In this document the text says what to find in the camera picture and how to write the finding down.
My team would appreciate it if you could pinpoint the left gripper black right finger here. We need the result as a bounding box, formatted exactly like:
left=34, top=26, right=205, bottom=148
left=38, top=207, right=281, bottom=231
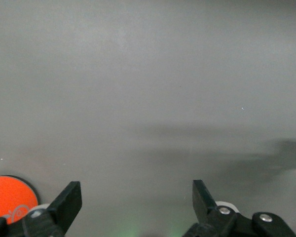
left=182, top=179, right=296, bottom=237

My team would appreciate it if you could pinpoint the orange can with grey lid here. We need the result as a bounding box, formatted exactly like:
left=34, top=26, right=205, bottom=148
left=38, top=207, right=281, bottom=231
left=0, top=175, right=39, bottom=225

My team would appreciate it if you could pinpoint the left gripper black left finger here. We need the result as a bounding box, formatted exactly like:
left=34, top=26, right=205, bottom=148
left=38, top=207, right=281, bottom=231
left=0, top=181, right=83, bottom=237

